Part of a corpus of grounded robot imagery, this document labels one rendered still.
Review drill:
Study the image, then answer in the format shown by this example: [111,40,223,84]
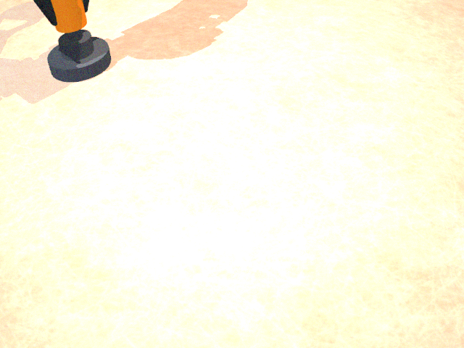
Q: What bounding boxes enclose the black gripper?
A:
[33,0,89,26]

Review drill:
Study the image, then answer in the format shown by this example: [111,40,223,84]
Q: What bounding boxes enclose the orange cylinder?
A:
[51,0,87,33]

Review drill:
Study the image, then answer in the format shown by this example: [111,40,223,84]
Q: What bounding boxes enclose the dark round pedestal with shaft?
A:
[47,29,112,83]

